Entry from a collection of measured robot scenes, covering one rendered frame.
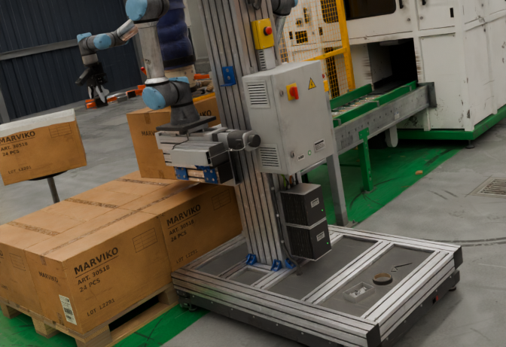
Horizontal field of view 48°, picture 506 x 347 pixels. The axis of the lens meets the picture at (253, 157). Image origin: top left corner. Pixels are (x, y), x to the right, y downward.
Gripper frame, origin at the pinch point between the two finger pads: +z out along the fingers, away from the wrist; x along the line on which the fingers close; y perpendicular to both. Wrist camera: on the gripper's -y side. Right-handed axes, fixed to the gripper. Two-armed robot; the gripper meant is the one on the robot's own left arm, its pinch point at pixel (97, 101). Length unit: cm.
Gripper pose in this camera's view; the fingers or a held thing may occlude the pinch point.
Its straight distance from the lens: 313.2
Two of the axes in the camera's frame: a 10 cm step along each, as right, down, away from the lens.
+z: 1.9, 9.5, 2.5
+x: -7.5, -0.3, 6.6
